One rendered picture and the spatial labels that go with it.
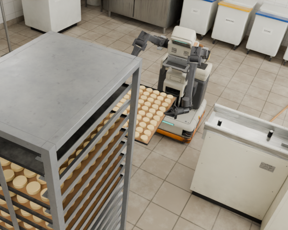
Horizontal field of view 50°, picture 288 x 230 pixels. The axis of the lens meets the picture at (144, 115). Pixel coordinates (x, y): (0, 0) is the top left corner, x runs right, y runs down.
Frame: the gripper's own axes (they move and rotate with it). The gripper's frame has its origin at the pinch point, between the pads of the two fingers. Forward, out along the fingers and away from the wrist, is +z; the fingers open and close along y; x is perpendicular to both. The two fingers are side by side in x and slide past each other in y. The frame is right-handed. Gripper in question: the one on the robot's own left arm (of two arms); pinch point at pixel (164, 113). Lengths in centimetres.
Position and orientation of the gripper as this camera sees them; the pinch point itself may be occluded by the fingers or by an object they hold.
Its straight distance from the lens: 239.2
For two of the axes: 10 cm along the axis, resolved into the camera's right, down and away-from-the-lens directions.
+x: -3.5, -6.3, 6.9
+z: -9.3, 1.8, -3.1
